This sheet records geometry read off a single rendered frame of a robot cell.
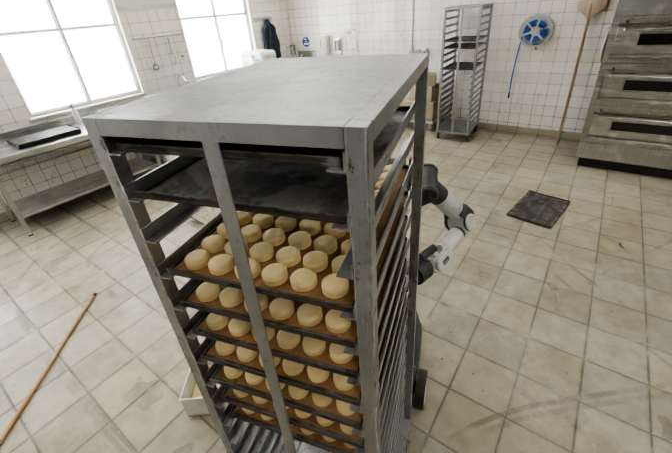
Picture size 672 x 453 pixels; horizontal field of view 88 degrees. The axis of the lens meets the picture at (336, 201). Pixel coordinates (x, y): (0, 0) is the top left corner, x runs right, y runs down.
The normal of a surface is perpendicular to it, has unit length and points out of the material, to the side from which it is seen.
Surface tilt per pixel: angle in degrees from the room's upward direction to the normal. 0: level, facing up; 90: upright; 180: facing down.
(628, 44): 90
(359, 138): 90
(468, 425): 0
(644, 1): 90
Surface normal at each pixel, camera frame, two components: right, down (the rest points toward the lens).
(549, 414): -0.07, -0.87
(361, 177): -0.33, 0.48
